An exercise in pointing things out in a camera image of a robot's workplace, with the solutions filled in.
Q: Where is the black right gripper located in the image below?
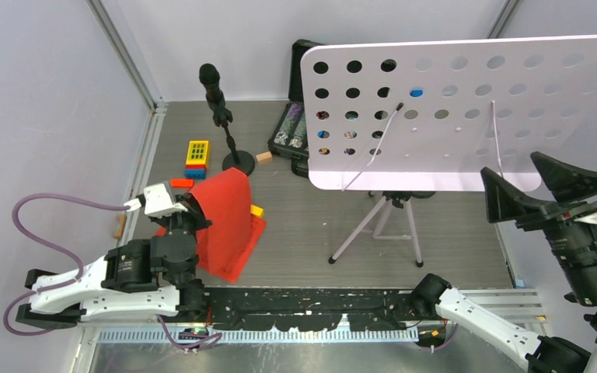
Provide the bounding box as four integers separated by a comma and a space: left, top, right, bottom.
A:
477, 145, 597, 300

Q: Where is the red sheet music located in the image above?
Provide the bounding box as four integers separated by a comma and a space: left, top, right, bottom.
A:
190, 168, 252, 277
149, 214, 266, 288

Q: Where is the lilac tripod music stand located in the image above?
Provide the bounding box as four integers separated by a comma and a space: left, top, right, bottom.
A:
299, 33, 597, 269

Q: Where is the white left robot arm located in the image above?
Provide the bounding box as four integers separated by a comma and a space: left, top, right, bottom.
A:
3, 193, 211, 335

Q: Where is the orange flat toy brick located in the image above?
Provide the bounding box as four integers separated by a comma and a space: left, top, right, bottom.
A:
169, 179, 194, 189

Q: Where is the blue toy brick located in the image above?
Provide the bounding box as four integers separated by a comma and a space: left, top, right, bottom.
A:
184, 168, 207, 180

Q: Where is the small yellow block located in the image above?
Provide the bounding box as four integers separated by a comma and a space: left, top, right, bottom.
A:
250, 204, 264, 218

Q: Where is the yellow grid toy brick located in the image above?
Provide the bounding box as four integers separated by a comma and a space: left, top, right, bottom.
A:
185, 140, 211, 167

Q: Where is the black round-base mic stand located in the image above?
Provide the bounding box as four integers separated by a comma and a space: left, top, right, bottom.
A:
206, 91, 257, 177

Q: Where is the small wooden block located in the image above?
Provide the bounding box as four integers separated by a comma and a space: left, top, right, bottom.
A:
255, 152, 273, 164

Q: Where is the black poker chip case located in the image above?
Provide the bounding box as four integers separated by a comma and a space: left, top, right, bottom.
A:
267, 39, 321, 178

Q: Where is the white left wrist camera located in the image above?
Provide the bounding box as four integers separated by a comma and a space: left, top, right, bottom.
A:
124, 181, 188, 218

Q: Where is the wooden block on rail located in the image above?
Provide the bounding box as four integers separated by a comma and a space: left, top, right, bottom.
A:
113, 214, 127, 240

